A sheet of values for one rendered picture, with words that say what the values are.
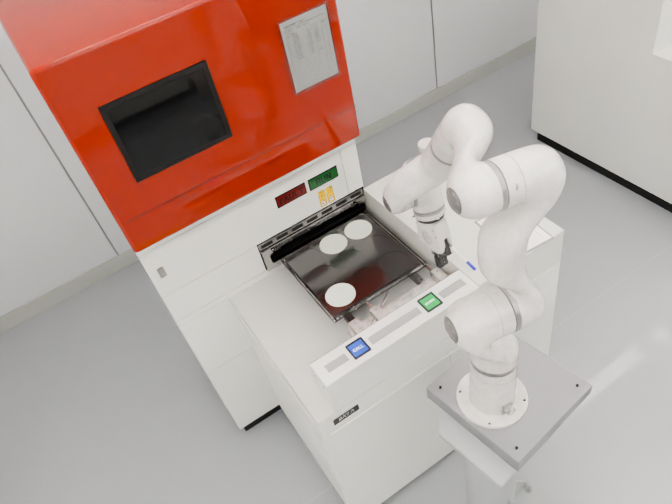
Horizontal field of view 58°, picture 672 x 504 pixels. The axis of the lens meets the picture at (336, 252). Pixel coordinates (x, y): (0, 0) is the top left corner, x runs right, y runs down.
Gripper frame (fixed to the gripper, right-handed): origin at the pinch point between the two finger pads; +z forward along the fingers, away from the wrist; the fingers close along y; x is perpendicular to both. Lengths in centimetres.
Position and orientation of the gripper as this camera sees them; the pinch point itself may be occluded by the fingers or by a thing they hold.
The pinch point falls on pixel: (441, 259)
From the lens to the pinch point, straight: 172.2
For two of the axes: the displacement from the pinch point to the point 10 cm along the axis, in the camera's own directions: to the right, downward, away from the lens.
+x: 8.3, -4.8, 2.7
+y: 4.8, 3.8, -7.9
